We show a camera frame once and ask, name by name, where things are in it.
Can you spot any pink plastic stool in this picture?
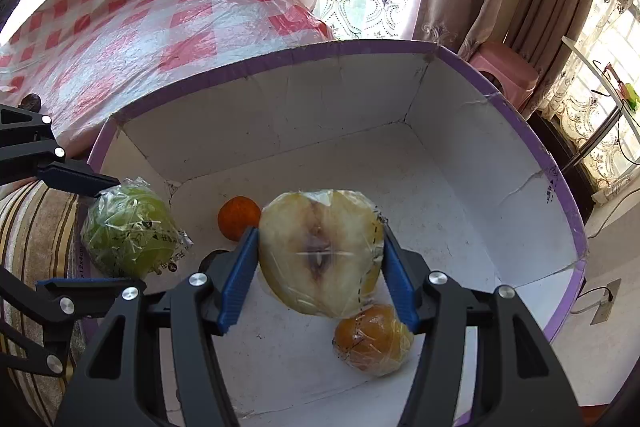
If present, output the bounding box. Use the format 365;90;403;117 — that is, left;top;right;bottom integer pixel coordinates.
470;42;541;118

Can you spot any floor socket plate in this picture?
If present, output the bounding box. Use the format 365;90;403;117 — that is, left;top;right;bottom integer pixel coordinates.
590;278;622;325

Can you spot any patterned lace curtain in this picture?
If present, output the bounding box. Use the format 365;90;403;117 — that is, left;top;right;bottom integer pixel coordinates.
537;0;640;202

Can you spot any red checkered plastic tablecloth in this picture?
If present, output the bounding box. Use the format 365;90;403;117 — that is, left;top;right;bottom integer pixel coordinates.
0;0;351;158

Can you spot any white desk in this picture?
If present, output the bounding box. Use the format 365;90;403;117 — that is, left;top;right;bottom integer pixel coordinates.
560;36;640;158

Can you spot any plastic-wrapped orange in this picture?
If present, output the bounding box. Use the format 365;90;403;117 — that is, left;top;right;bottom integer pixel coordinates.
332;304;416;378

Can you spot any large green apple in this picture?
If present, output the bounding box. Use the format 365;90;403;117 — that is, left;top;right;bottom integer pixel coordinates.
80;177;195;280

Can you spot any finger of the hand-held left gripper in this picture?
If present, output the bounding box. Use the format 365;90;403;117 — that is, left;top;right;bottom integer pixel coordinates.
0;103;122;198
0;264;147;378

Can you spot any cut apple half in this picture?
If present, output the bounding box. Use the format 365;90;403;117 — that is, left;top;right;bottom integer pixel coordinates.
257;189;386;319

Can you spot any striped towel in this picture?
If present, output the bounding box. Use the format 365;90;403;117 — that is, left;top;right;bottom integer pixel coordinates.
0;179;91;427

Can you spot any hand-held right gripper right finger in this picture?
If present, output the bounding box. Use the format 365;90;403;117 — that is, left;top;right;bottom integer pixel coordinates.
382;229;583;427

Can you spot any small orange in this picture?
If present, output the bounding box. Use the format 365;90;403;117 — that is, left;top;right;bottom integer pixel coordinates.
217;196;262;241

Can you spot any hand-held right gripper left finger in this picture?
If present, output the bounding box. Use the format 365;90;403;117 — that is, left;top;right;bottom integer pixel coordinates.
54;227;261;427

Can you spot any white box with purple outside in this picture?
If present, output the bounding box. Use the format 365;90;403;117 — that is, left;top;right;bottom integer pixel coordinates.
75;39;588;427

